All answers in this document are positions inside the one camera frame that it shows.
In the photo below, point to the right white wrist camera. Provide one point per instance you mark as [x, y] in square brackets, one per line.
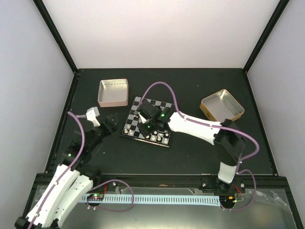
[145, 110]

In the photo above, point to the pale blue cable duct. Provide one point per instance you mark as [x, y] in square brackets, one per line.
[156, 199]

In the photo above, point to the small circuit board right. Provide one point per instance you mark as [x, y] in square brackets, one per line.
[231, 199]

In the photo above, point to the black mounting rail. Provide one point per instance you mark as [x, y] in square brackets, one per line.
[206, 183]

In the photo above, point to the black frame post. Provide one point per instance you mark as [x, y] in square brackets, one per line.
[55, 33]
[281, 6]

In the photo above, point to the black frame post left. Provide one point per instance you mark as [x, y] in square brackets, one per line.
[55, 33]

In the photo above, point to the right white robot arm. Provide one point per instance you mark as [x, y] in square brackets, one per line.
[229, 144]

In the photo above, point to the black and silver chessboard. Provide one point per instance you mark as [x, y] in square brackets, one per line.
[132, 122]

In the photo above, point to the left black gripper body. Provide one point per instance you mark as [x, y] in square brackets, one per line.
[108, 130]

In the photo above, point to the small circuit board left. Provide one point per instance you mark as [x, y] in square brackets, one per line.
[95, 197]

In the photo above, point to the pink square tin box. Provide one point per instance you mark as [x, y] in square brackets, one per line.
[113, 93]

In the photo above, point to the small circuit board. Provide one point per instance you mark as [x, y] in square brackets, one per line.
[231, 199]
[95, 197]

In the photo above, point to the black frame post right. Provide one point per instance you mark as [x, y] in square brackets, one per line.
[281, 6]

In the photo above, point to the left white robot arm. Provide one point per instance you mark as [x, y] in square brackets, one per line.
[72, 179]

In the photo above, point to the gold rectangular tin lid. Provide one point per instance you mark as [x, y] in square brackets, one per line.
[220, 106]

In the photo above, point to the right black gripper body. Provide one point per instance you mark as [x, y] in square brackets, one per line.
[148, 130]

